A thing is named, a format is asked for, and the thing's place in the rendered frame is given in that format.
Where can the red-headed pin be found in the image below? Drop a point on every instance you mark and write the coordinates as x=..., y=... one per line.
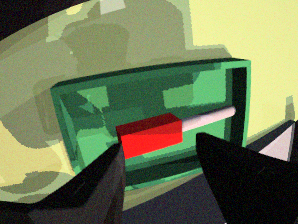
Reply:
x=159, y=132

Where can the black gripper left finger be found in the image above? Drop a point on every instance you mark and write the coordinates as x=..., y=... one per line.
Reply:
x=94, y=196

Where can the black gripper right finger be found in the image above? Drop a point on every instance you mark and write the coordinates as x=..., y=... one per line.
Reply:
x=250, y=188

